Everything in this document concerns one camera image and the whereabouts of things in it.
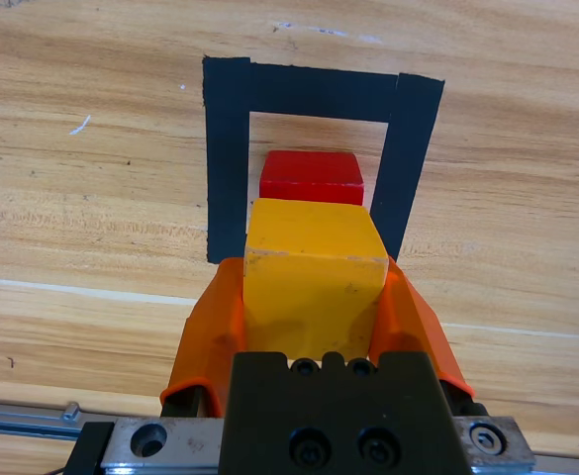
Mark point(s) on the black tape square outline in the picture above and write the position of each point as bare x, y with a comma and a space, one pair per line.
227, 148

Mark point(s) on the red wooden block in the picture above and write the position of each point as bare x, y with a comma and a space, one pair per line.
311, 173

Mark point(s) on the yellow wooden block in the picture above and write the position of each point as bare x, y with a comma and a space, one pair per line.
314, 277

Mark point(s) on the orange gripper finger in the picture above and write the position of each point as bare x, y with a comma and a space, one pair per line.
205, 336
413, 326

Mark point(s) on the aluminium profile rail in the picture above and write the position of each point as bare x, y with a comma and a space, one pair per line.
22, 420

